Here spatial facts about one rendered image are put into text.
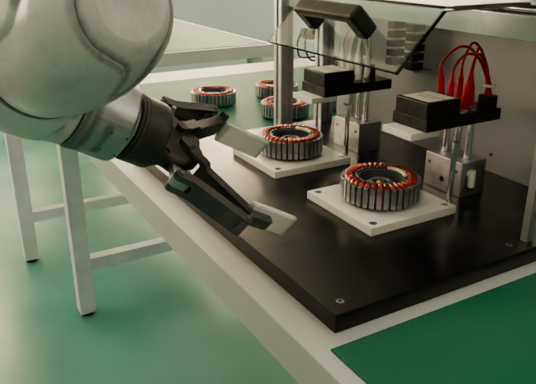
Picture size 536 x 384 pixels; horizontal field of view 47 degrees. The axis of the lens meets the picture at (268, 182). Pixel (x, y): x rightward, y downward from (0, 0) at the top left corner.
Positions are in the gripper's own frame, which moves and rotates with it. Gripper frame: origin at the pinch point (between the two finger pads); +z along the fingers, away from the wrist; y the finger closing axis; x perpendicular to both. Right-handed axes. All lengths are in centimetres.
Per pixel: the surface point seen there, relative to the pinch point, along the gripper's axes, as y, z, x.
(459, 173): -2.8, 28.1, 12.5
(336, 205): -1.1, 13.0, 0.1
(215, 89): -73, 29, -29
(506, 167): -7.0, 40.4, 15.6
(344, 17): 0.5, -8.4, 22.3
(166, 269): -87, 71, -112
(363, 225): 5.0, 12.6, 2.9
